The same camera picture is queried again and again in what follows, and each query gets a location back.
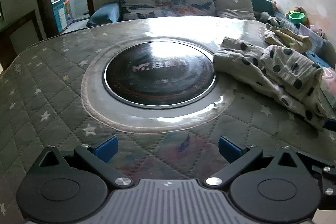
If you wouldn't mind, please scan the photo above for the polka dot white garment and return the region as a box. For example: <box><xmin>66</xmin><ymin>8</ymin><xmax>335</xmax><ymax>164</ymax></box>
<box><xmin>214</xmin><ymin>37</ymin><xmax>327</xmax><ymax>129</ymax></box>

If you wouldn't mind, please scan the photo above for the pink plastic bag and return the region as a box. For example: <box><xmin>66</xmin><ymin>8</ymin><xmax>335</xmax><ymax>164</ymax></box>
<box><xmin>321</xmin><ymin>68</ymin><xmax>336</xmax><ymax>109</ymax></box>

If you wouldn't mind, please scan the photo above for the clear plastic storage box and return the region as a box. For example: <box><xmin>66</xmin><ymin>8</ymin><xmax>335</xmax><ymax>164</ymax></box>
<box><xmin>299</xmin><ymin>24</ymin><xmax>327</xmax><ymax>55</ymax></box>

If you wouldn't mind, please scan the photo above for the beige folded garment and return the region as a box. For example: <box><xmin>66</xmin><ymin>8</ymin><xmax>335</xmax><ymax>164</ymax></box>
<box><xmin>263</xmin><ymin>23</ymin><xmax>313</xmax><ymax>53</ymax></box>

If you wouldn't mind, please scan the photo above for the dark wooden cabinet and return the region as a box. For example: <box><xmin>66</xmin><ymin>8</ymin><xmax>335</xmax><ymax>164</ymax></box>
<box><xmin>0</xmin><ymin>10</ymin><xmax>43</xmax><ymax>71</ymax></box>

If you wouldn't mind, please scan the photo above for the beige plain cushion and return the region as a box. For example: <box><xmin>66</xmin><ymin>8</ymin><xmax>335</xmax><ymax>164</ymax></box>
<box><xmin>217</xmin><ymin>0</ymin><xmax>256</xmax><ymax>20</ymax></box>

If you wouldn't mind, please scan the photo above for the blue sofa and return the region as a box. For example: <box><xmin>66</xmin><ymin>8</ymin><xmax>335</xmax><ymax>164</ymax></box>
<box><xmin>87</xmin><ymin>0</ymin><xmax>335</xmax><ymax>67</ymax></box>

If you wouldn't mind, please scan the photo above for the green plastic bowl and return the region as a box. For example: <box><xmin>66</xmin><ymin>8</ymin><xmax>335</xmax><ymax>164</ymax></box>
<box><xmin>288</xmin><ymin>12</ymin><xmax>306</xmax><ymax>25</ymax></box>

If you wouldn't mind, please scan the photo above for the blue cardboard box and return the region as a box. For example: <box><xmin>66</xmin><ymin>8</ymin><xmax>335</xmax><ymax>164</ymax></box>
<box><xmin>52</xmin><ymin>0</ymin><xmax>72</xmax><ymax>32</ymax></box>

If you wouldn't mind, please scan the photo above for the butterfly print cushion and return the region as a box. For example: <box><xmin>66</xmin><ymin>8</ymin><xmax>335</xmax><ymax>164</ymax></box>
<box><xmin>120</xmin><ymin>0</ymin><xmax>217</xmax><ymax>20</ymax></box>

